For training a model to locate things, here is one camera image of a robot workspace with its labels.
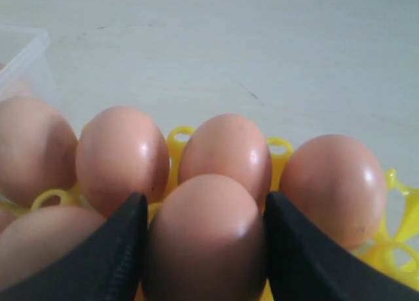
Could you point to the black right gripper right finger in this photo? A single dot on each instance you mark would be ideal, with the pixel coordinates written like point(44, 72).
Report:
point(305, 264)

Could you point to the brown egg placed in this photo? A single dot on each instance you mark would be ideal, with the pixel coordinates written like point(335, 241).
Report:
point(231, 145)
point(38, 148)
point(121, 151)

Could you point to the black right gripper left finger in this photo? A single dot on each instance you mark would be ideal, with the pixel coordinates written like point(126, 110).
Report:
point(105, 266)

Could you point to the clear plastic container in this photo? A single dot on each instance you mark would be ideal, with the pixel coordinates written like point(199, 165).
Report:
point(24, 66)

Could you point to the brown egg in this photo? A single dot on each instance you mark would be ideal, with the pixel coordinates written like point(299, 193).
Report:
point(338, 183)
point(6, 218)
point(41, 237)
point(206, 242)

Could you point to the yellow plastic egg tray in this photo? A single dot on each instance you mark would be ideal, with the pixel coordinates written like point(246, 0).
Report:
point(394, 235)

